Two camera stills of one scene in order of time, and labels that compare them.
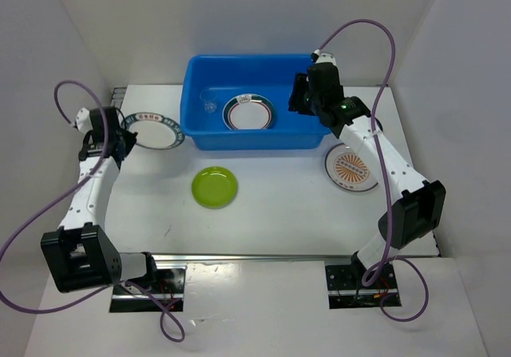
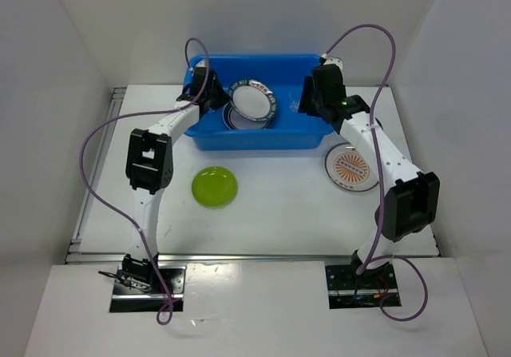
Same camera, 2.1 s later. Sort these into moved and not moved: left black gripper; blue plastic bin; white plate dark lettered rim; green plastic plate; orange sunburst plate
Moved: left black gripper; white plate dark lettered rim
Not moved: green plastic plate; blue plastic bin; orange sunburst plate
